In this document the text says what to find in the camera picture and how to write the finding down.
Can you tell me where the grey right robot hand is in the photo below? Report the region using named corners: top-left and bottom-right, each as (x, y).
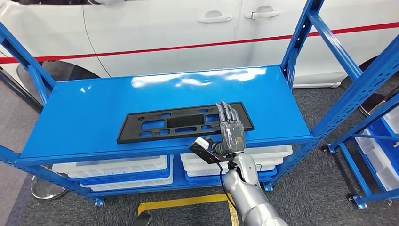
top-left (207, 100), bottom-right (246, 157)

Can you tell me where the black plastic plate holder part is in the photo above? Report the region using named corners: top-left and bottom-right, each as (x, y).
top-left (116, 101), bottom-right (255, 145)

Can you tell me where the blue metal shelf rack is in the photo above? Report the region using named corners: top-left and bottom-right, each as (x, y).
top-left (0, 0), bottom-right (399, 207)
top-left (321, 92), bottom-right (399, 210)

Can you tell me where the white plastic bin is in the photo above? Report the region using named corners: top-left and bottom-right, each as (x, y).
top-left (383, 106), bottom-right (399, 135)
top-left (52, 155), bottom-right (170, 180)
top-left (180, 144), bottom-right (294, 170)
top-left (80, 174), bottom-right (174, 192)
top-left (184, 157), bottom-right (284, 178)
top-left (355, 131), bottom-right (399, 192)

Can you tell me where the blue plastic bin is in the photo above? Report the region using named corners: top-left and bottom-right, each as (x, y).
top-left (367, 118), bottom-right (399, 166)
top-left (184, 167), bottom-right (278, 187)
top-left (74, 165), bottom-right (172, 186)

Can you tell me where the yellow floor tape square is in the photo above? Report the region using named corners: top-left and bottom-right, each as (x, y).
top-left (137, 193), bottom-right (240, 226)

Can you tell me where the white car with red stripe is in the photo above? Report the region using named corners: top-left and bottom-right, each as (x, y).
top-left (0, 0), bottom-right (399, 89)

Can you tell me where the dark round stand base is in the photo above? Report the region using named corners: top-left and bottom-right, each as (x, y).
top-left (358, 93), bottom-right (387, 118)

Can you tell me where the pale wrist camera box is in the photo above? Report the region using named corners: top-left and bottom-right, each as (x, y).
top-left (195, 137), bottom-right (210, 150)

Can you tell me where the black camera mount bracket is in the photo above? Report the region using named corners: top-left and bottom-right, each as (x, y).
top-left (189, 142), bottom-right (233, 165)

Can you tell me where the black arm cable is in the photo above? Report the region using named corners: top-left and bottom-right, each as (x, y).
top-left (217, 161), bottom-right (234, 207)

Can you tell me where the chrome stanchion post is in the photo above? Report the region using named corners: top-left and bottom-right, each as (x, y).
top-left (0, 67), bottom-right (44, 113)
top-left (30, 165), bottom-right (69, 200)

